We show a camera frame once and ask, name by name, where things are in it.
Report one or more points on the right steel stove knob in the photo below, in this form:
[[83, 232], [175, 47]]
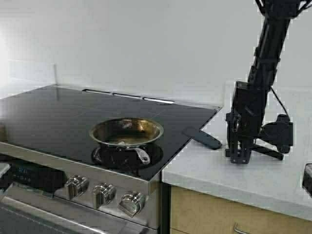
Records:
[[132, 203]]

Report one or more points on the steel stove knob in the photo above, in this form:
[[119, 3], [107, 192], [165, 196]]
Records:
[[76, 186], [132, 203], [103, 194]]

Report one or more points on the middle steel stove knob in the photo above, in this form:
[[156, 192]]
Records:
[[103, 194]]

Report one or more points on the stainless steel stove range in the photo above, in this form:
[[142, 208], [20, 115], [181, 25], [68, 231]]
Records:
[[44, 140]]

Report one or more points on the steel frying pan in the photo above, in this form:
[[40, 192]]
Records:
[[141, 153]]

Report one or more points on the wooden cabinet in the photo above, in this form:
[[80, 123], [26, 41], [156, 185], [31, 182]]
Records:
[[197, 213]]

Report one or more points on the metal drawer handle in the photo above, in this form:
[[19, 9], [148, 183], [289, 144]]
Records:
[[237, 230]]

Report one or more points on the oven door handle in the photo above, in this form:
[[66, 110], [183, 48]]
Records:
[[76, 218]]

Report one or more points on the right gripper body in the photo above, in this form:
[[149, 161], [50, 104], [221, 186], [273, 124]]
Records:
[[248, 105]]

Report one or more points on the black object at right edge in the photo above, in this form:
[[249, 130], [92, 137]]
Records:
[[307, 179]]

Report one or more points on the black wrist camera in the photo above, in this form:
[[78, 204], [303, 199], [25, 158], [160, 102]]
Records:
[[278, 133]]

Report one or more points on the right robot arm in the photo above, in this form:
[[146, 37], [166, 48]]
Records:
[[277, 18]]

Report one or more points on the black spatula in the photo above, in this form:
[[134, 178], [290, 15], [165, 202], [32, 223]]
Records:
[[214, 144]]

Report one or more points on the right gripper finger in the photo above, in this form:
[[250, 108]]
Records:
[[233, 152], [246, 149]]

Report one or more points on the left steel stove knob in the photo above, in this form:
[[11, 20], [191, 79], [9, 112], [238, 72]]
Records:
[[76, 186]]

